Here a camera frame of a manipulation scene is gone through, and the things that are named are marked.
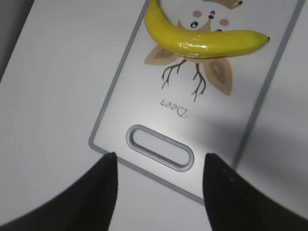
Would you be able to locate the yellow plastic banana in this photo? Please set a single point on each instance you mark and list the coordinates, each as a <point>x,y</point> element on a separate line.
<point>197,44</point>

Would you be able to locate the white deer cutting board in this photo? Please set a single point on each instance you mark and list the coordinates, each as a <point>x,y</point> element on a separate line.
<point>163,113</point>

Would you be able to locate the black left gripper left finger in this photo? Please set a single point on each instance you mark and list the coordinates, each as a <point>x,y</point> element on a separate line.
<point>87,205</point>

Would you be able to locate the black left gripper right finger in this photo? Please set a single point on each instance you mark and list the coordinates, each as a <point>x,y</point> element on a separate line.
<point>233,204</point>

